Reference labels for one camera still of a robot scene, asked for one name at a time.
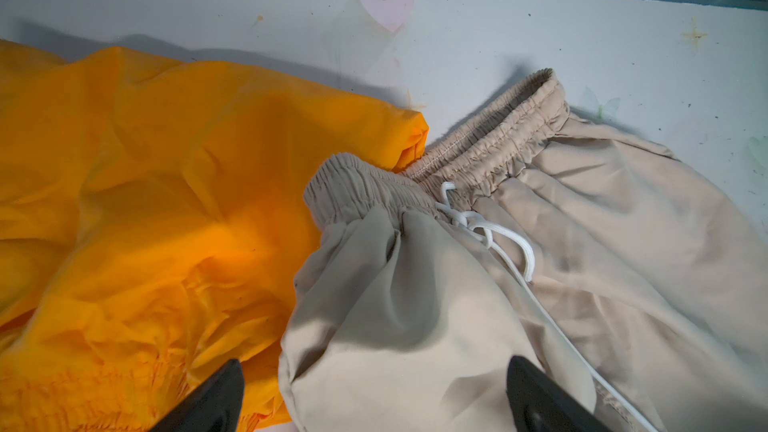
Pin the beige shorts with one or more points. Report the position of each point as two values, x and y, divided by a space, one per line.
626 277

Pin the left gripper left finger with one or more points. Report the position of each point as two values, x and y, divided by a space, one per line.
214 406

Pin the orange shorts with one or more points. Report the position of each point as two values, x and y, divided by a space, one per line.
152 222

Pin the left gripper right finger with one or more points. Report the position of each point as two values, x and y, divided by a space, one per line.
538 404

